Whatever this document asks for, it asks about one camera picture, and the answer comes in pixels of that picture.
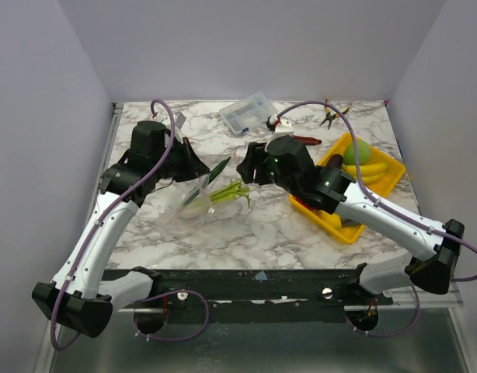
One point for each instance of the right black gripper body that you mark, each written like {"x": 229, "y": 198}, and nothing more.
{"x": 258, "y": 162}

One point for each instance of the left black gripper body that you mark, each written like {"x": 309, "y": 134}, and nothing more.
{"x": 176, "y": 163}

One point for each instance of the green toy scallion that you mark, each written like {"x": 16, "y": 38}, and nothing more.
{"x": 214, "y": 174}

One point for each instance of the toy celery stalk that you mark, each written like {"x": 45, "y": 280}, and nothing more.
{"x": 219, "y": 196}

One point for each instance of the clear zip top bag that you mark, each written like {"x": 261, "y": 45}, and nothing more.
{"x": 171, "y": 219}

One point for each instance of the yellow toy banana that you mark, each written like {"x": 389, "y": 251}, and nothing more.
{"x": 370, "y": 173}

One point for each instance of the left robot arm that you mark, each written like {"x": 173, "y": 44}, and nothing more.
{"x": 78, "y": 297}

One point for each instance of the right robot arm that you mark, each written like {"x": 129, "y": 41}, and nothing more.
{"x": 432, "y": 247}

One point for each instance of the red black utility knife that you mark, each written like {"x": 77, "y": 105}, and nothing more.
{"x": 309, "y": 141}

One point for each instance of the clear plastic organizer box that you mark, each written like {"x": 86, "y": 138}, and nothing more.
{"x": 247, "y": 114}

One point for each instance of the purple toy eggplant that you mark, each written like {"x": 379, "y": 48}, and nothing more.
{"x": 335, "y": 161}

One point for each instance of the yellow black pliers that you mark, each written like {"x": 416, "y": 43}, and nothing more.
{"x": 332, "y": 116}

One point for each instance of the yellow toy lemon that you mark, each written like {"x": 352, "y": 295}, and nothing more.
{"x": 332, "y": 220}

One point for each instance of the green toy cabbage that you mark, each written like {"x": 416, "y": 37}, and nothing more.
{"x": 357, "y": 152}

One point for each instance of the yellow plastic tray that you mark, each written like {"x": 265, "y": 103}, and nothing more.
{"x": 383, "y": 187}

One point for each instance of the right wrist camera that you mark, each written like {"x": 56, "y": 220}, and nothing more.
{"x": 281, "y": 128}

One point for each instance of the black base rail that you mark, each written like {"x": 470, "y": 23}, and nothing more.
{"x": 257, "y": 296}

